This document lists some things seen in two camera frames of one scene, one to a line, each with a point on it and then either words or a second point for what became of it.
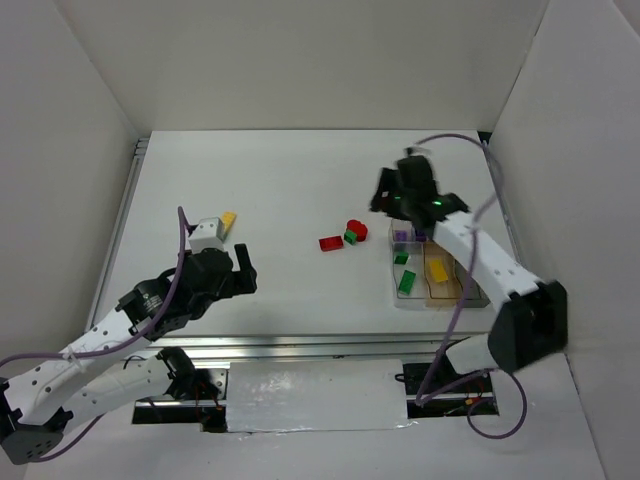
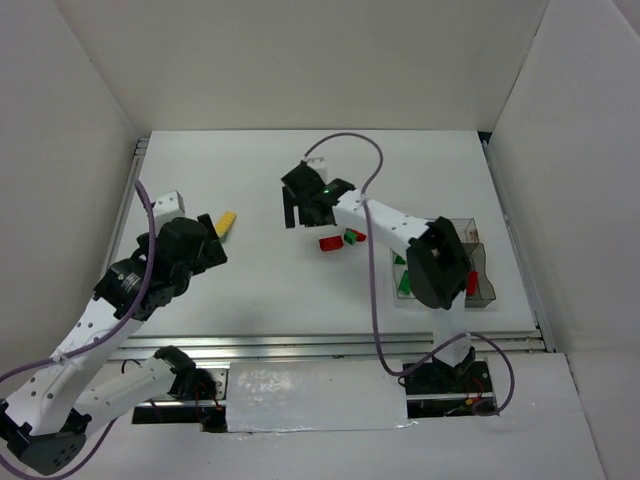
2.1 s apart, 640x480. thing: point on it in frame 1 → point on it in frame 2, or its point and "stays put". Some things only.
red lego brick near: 330,243 stays put
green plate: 407,282 stays put
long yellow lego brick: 227,220 stays put
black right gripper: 388,190 → 300,201
